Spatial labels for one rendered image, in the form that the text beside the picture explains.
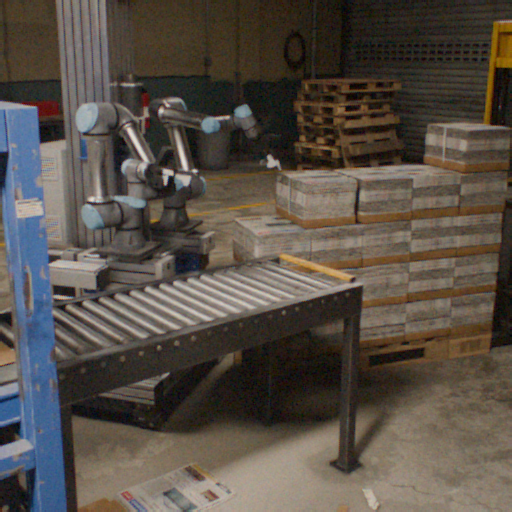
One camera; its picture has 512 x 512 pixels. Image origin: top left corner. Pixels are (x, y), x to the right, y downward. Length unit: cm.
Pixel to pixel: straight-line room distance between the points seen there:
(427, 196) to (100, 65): 177
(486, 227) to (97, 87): 219
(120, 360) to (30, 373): 42
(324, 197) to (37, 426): 208
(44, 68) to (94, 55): 656
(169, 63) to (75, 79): 740
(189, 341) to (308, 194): 141
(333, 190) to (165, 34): 747
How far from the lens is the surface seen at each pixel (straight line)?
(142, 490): 302
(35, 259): 182
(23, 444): 201
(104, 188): 317
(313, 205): 359
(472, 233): 412
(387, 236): 383
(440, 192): 394
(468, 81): 1121
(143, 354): 228
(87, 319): 254
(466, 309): 425
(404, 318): 403
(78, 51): 348
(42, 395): 194
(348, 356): 294
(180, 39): 1097
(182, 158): 381
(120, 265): 331
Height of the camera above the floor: 167
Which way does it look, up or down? 16 degrees down
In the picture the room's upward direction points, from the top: straight up
